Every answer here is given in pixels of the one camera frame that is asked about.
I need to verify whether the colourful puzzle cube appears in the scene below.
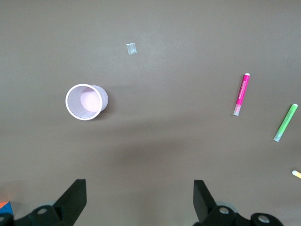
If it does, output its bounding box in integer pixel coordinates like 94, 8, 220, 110
0, 201, 14, 219

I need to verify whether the pink mesh cup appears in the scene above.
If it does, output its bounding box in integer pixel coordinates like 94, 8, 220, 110
65, 83, 109, 121

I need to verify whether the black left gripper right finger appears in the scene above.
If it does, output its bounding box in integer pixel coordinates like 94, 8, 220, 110
192, 180, 285, 226

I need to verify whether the small clear tape piece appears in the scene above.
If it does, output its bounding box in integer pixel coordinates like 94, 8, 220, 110
126, 42, 137, 56

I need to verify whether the brown table cover sheet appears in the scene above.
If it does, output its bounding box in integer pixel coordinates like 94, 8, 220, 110
0, 0, 301, 226

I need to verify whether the green marker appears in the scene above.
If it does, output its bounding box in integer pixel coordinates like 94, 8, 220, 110
273, 103, 299, 142

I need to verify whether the pink marker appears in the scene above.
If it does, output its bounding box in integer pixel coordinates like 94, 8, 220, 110
233, 73, 251, 116

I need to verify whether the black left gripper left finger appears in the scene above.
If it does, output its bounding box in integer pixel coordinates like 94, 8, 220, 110
14, 179, 87, 226

